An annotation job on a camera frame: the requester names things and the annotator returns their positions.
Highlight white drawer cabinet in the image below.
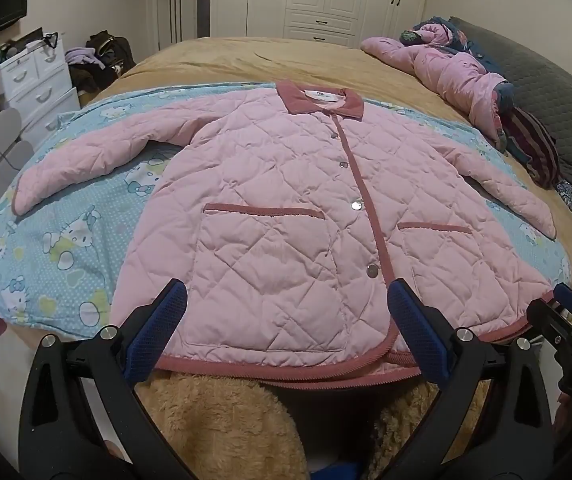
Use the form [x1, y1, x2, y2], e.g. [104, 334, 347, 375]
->
[0, 34, 83, 147]

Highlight blue cartoon printed blanket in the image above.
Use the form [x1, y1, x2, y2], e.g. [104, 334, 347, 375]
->
[0, 82, 572, 343]

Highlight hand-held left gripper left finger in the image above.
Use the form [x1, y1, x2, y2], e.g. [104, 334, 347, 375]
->
[18, 278, 189, 480]

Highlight white door with hanging things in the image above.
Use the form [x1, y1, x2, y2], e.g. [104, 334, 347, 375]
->
[155, 0, 201, 47]

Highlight fluffy tan blanket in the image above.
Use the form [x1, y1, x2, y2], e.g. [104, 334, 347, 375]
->
[138, 370, 492, 480]

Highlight black bag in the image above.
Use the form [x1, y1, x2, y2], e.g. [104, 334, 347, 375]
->
[85, 31, 138, 88]

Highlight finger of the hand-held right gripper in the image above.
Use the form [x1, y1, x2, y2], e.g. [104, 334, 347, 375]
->
[526, 283, 572, 358]

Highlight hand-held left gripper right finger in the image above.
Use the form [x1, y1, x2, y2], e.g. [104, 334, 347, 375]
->
[387, 278, 554, 480]

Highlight pink quilted jacket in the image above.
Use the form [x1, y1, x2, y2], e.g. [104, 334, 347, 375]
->
[13, 79, 558, 391]

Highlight pink padded garment pile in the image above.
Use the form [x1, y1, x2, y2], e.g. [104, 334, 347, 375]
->
[360, 15, 516, 153]

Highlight white wardrobe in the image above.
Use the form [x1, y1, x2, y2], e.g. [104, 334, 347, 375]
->
[208, 0, 434, 45]

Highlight purple clothes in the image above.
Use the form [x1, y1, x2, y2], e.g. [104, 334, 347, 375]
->
[64, 46, 106, 69]

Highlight grey quilted headboard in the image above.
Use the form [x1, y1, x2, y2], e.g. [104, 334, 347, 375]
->
[447, 16, 572, 228]

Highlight dark striped cloth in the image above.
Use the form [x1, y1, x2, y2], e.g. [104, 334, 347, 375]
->
[500, 105, 563, 190]

